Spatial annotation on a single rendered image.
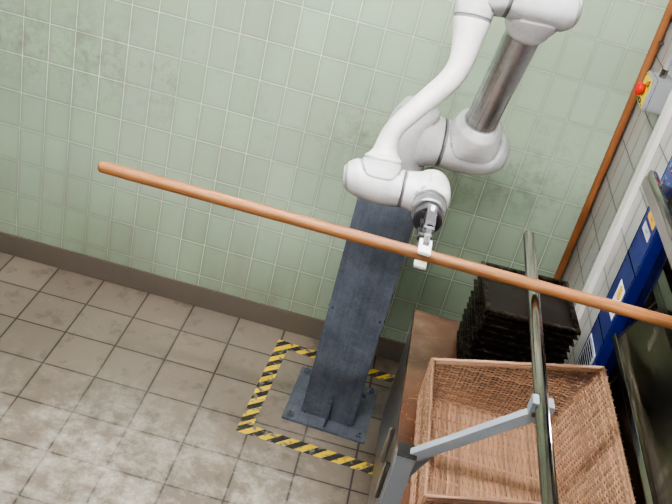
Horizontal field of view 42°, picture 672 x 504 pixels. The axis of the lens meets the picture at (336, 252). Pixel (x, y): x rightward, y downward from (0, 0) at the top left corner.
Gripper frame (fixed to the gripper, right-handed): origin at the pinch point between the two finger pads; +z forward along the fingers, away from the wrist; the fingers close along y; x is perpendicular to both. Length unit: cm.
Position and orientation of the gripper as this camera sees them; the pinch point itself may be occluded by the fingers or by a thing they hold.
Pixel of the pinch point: (422, 253)
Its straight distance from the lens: 207.5
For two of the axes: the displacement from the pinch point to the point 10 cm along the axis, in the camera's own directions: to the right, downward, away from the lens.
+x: -9.6, -2.7, 0.2
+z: -1.5, 4.9, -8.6
